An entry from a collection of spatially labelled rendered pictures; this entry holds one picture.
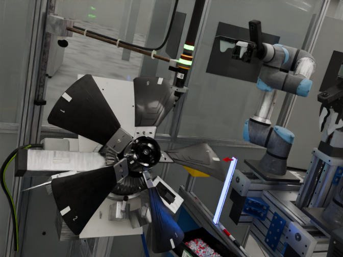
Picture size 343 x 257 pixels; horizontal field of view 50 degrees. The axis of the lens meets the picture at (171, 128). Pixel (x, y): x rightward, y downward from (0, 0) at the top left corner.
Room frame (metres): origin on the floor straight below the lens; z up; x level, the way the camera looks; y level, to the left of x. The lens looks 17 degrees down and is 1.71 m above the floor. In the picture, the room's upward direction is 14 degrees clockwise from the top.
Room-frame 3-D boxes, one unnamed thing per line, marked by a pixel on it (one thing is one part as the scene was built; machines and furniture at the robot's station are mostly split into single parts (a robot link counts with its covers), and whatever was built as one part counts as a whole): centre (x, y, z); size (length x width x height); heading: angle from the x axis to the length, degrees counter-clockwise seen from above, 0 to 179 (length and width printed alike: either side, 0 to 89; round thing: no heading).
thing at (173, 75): (1.34, 0.02, 1.50); 0.09 x 0.07 x 0.10; 64
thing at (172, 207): (1.38, -0.02, 0.98); 0.20 x 0.16 x 0.20; 29
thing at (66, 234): (1.52, 0.37, 0.73); 0.15 x 0.09 x 0.22; 29
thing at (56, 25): (1.61, 0.57, 1.54); 0.10 x 0.07 x 0.08; 64
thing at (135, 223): (1.32, 0.04, 0.91); 0.12 x 0.08 x 0.12; 29
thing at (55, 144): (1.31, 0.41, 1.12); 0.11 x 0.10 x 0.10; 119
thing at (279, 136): (1.91, -0.58, 1.20); 0.13 x 0.12 x 0.14; 72
